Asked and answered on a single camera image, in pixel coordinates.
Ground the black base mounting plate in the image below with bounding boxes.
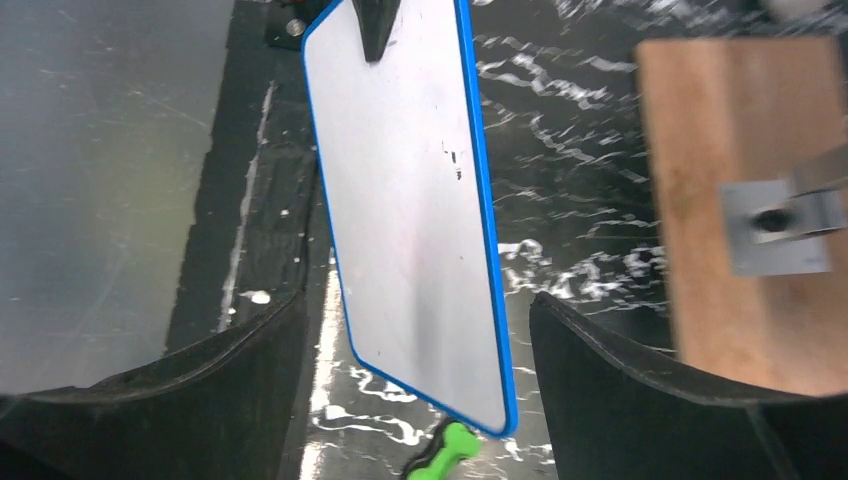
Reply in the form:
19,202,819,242
166,1,329,352

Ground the green bone-shaped whiteboard eraser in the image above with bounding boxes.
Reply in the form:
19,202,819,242
400,418,483,480

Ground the brown wooden board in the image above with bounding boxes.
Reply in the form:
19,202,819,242
635,36,847,396

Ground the blue-framed small whiteboard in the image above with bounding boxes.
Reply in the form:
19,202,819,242
302,1,518,437

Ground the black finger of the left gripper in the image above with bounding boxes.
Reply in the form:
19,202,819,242
352,0,400,63

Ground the metal bracket with black knob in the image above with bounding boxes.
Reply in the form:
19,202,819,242
719,144,847,277

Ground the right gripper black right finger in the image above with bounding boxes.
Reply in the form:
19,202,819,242
529,292,847,479

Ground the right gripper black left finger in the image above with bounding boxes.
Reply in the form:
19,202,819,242
1,293,308,479

